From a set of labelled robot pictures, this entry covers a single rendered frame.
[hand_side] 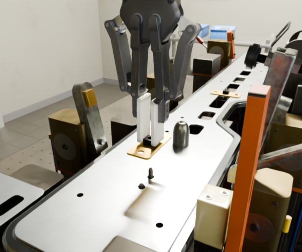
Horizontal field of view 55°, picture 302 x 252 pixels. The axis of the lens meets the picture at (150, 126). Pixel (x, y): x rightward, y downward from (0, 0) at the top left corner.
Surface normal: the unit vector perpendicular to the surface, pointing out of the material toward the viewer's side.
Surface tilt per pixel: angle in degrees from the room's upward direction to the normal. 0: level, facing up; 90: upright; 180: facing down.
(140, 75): 94
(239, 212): 90
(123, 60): 80
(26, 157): 0
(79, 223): 0
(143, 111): 91
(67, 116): 0
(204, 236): 90
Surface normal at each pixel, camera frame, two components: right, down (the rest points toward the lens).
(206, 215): -0.47, 0.37
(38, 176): 0.00, -0.91
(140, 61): 0.88, 0.26
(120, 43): 0.87, 0.04
